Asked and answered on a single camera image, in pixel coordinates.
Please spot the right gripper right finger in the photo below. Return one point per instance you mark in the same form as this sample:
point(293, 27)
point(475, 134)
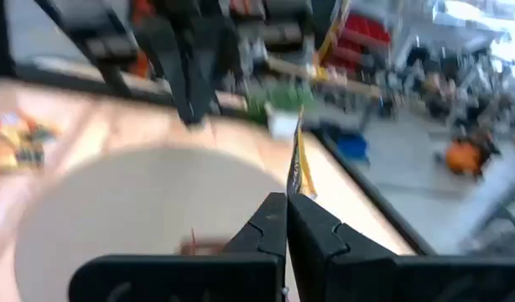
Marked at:
point(320, 260)

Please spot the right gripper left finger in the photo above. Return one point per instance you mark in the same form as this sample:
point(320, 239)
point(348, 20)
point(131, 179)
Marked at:
point(261, 239)

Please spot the brown wooden compartment tray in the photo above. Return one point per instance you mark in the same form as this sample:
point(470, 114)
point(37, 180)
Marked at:
point(203, 246)

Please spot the blue plastic bin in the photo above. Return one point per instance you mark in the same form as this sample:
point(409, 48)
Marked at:
point(353, 147)

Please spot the round grey placemat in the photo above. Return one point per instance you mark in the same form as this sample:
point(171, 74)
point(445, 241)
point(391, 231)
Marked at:
point(136, 201)

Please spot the green plant in white pot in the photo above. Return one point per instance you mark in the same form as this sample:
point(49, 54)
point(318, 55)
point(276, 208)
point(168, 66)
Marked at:
point(282, 105)

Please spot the orange wheeled stool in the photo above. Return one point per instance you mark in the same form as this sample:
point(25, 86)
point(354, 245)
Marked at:
point(465, 157)

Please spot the orange shelf post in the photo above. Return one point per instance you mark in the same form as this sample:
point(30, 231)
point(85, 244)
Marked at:
point(141, 38)

